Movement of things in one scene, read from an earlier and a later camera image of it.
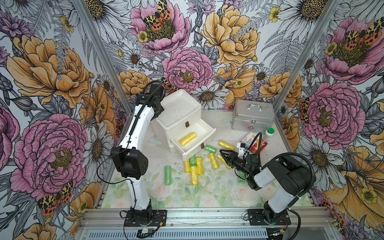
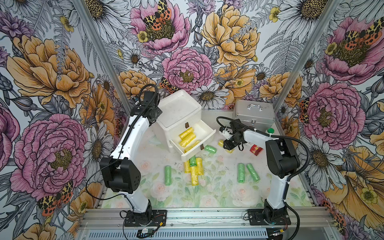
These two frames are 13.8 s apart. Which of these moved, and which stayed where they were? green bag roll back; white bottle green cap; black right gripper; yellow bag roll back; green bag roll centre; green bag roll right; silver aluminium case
Moved: black right gripper
Stayed: white bottle green cap; silver aluminium case; green bag roll back; green bag roll centre; yellow bag roll back; green bag roll right
